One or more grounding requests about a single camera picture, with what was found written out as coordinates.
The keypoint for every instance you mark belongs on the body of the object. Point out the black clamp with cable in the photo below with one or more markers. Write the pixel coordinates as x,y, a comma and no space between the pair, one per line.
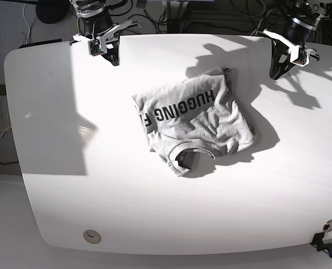
318,243

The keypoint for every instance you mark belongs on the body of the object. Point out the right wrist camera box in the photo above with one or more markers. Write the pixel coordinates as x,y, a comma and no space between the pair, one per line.
95,47

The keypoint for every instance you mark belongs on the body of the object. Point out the round metal grommet right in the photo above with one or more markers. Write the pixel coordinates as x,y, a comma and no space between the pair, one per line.
327,226

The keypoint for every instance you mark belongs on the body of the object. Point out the round table grommet left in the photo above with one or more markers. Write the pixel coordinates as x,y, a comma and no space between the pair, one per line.
92,236

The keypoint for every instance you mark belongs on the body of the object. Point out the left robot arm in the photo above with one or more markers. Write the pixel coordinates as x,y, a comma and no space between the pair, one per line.
310,10

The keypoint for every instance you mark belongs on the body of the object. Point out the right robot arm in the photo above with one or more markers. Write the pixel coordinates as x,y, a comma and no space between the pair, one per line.
92,8

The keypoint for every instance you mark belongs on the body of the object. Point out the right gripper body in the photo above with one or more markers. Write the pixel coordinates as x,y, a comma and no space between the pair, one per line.
100,31

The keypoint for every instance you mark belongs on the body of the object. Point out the grey T-shirt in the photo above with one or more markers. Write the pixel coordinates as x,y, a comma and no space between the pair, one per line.
197,115

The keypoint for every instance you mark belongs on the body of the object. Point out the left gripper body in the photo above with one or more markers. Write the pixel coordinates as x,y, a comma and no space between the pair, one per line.
294,35

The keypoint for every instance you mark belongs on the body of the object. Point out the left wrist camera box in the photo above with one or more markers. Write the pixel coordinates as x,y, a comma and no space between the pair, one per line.
302,59

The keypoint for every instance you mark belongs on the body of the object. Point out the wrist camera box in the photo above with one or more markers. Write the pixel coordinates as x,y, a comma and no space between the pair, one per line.
95,47
302,59

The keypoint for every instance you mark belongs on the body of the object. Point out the black round stand base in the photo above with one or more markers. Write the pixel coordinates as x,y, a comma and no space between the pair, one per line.
51,11

